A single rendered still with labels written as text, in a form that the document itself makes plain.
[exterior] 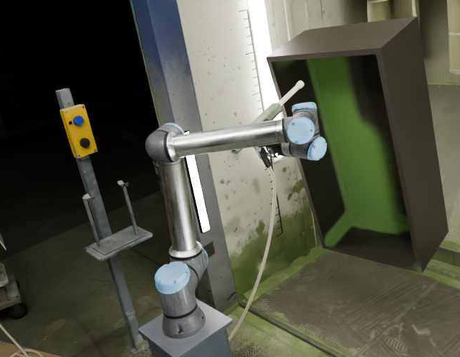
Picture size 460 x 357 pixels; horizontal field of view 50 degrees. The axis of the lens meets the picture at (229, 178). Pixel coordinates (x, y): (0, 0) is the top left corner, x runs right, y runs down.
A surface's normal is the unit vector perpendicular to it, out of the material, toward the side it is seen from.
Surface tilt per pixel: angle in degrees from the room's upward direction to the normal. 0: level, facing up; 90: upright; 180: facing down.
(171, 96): 90
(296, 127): 90
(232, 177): 90
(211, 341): 90
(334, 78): 102
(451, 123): 57
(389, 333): 0
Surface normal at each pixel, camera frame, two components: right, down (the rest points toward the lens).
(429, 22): -0.75, 0.35
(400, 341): -0.18, -0.92
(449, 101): -0.73, -0.21
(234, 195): 0.64, 0.15
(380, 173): -0.63, 0.54
